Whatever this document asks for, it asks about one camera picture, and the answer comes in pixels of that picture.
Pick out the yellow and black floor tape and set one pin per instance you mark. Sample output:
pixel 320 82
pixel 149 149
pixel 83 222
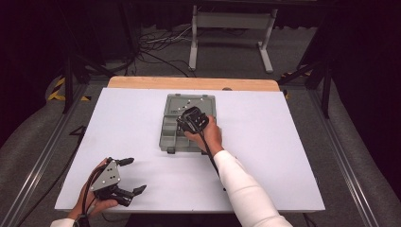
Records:
pixel 56 93

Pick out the person's left hand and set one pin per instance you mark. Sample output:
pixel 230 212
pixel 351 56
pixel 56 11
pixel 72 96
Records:
pixel 94 205

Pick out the black metal stand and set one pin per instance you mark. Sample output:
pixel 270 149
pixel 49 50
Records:
pixel 326 88

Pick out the grey transparent compartment box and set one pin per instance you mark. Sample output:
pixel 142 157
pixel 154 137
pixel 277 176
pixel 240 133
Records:
pixel 171 138

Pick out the aluminium rail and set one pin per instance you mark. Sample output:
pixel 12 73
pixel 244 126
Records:
pixel 38 164
pixel 343 157

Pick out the person's right hand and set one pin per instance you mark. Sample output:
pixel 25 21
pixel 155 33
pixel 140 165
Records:
pixel 211 138

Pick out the white metal stand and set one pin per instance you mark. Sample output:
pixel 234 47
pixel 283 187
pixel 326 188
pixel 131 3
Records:
pixel 231 20

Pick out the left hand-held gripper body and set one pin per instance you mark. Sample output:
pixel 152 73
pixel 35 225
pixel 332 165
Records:
pixel 105 178

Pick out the black triangular bracket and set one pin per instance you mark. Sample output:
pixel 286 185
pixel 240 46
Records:
pixel 78 130

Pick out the black tripod stand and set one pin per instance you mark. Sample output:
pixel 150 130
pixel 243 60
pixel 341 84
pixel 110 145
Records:
pixel 67 82

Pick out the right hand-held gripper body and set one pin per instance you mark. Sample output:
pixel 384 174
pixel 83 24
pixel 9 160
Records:
pixel 195 119

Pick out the wooden table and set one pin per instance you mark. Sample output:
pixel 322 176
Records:
pixel 189 83

